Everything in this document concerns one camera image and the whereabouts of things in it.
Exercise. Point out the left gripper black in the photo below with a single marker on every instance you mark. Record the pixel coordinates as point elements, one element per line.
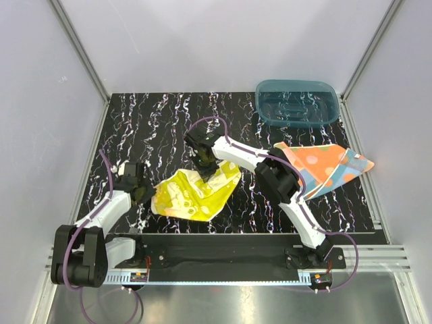
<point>150,193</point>

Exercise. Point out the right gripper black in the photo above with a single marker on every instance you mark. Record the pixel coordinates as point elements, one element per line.
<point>206,174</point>

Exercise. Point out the yellow crocodile towel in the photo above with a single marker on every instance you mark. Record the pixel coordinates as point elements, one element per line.
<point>185,195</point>

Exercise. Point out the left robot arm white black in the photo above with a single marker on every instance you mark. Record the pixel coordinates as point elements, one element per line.
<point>81,254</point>

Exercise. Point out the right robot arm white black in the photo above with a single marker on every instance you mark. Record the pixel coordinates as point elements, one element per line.
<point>279,181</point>

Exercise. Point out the teal transparent plastic bin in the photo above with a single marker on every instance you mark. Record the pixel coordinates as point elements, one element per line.
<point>296,103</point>

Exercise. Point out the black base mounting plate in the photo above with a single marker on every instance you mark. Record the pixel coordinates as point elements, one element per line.
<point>286,250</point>

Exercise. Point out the orange blue dotted towel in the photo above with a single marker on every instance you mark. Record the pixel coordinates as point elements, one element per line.
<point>325,167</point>

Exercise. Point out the slotted cable duct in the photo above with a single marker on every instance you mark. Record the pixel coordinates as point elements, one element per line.
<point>159,277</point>

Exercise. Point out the left aluminium frame post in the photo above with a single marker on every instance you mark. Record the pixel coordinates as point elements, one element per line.
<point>72,35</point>

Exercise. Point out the aluminium frame post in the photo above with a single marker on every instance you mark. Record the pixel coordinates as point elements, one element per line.
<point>372,46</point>
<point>72,35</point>

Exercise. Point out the aluminium front rail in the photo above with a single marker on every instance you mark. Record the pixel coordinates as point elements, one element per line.
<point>371,258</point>

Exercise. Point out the right aluminium frame post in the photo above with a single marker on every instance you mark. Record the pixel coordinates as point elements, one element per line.
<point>372,46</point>

